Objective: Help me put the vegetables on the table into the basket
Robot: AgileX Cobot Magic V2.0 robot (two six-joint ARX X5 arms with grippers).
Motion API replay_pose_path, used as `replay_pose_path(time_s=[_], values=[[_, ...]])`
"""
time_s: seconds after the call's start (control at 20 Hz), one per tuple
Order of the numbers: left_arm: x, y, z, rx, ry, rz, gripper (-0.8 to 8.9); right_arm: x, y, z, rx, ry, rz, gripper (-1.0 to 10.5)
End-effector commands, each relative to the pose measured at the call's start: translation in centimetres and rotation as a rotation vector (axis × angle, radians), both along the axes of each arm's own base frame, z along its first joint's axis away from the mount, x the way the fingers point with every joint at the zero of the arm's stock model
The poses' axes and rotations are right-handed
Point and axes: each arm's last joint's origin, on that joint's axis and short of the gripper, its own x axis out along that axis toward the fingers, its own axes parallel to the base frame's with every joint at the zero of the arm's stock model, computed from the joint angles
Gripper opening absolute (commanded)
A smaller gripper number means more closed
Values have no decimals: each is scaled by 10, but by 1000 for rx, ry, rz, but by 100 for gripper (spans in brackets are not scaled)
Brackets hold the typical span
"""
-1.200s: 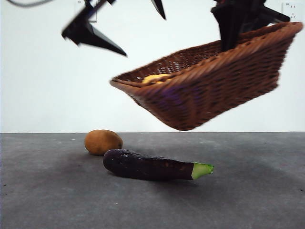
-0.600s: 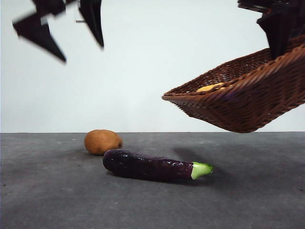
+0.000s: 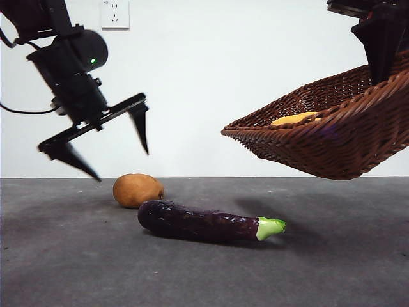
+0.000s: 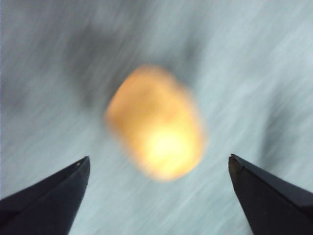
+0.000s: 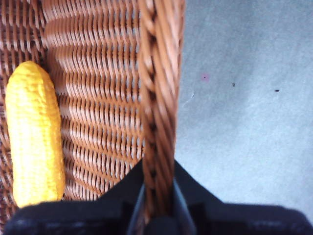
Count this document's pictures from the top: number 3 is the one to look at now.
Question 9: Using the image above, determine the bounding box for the black camera cable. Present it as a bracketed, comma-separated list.
[0, 102, 59, 115]

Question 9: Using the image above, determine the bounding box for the brown potato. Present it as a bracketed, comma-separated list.
[112, 173, 166, 209]

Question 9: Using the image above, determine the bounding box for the white wall socket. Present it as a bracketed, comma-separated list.
[101, 0, 130, 31]

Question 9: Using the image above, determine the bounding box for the yellow corn cob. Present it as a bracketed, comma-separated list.
[270, 111, 322, 126]

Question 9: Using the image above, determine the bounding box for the purple eggplant with green stem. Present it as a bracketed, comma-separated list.
[137, 199, 287, 244]

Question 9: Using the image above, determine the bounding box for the brown wicker basket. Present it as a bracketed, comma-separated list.
[220, 49, 409, 181]

